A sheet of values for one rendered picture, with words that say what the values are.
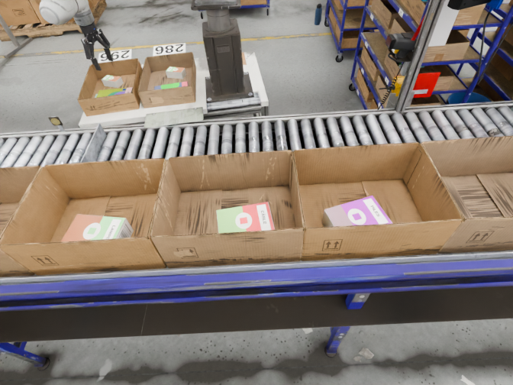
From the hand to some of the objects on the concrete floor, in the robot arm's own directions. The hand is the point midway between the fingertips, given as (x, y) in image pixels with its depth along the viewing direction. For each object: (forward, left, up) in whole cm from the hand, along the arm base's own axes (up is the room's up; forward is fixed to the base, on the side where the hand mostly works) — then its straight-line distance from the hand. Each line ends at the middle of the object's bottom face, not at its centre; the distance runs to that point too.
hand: (103, 61), depth 172 cm
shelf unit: (-46, +201, -81) cm, 222 cm away
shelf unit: (-192, +205, -78) cm, 292 cm away
